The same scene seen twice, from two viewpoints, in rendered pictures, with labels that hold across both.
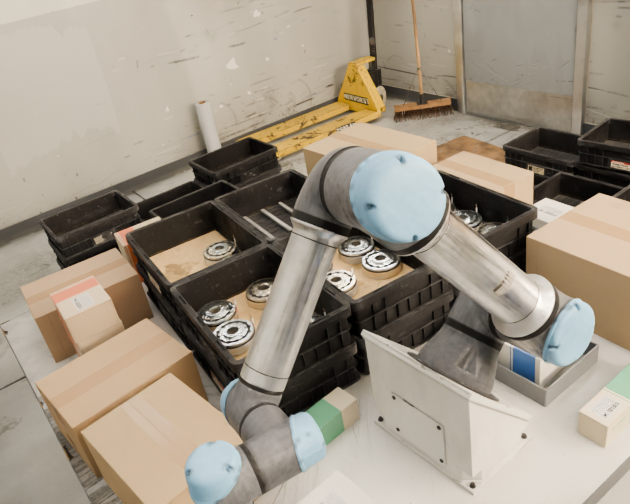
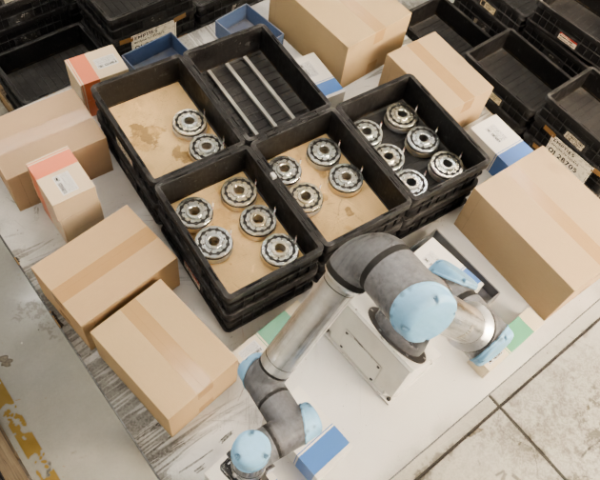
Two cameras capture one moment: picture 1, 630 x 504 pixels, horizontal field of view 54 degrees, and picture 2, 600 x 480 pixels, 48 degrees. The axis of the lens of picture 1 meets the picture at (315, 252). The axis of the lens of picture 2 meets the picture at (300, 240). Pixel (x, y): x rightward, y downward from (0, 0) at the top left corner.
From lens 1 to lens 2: 81 cm
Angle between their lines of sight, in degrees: 31
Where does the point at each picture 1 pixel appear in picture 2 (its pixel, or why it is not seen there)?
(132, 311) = (95, 167)
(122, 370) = (114, 268)
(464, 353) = not seen: hidden behind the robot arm
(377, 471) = (321, 375)
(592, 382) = not seen: hidden behind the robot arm
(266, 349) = (288, 356)
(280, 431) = (295, 423)
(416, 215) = (432, 329)
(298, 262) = (327, 307)
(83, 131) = not seen: outside the picture
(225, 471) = (264, 459)
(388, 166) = (426, 306)
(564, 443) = (455, 370)
